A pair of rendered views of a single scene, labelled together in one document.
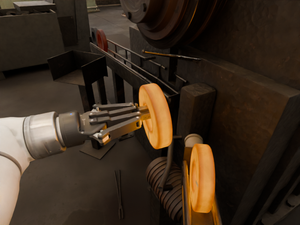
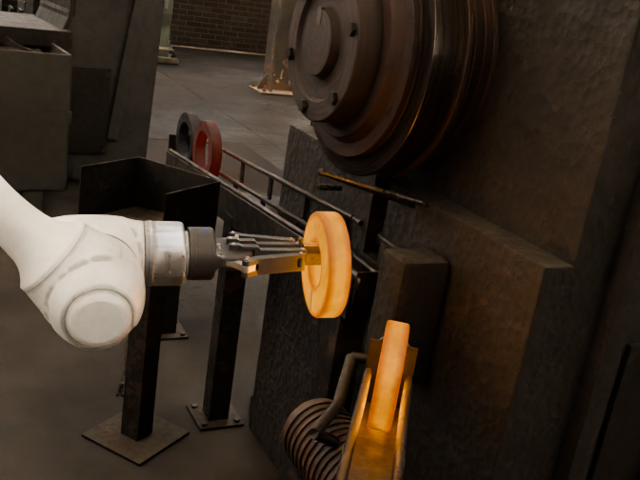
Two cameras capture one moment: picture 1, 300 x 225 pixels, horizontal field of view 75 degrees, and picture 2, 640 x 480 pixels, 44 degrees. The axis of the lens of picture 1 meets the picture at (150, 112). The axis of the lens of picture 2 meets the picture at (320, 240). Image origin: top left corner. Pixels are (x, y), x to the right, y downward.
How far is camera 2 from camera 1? 0.72 m
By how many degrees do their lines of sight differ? 16
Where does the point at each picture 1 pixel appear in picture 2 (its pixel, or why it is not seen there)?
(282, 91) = (539, 260)
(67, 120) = (202, 234)
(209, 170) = (397, 344)
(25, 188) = not seen: outside the picture
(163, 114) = (341, 250)
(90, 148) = (114, 435)
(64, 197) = not seen: outside the picture
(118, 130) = (271, 262)
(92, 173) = not seen: outside the picture
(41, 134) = (167, 243)
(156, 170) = (309, 417)
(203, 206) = (382, 398)
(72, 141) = (201, 266)
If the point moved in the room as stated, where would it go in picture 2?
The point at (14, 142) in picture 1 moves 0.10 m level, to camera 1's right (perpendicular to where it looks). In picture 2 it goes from (135, 242) to (211, 254)
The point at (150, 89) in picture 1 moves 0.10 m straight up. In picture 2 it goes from (326, 215) to (337, 147)
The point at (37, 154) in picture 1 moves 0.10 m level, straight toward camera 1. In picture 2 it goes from (152, 271) to (188, 301)
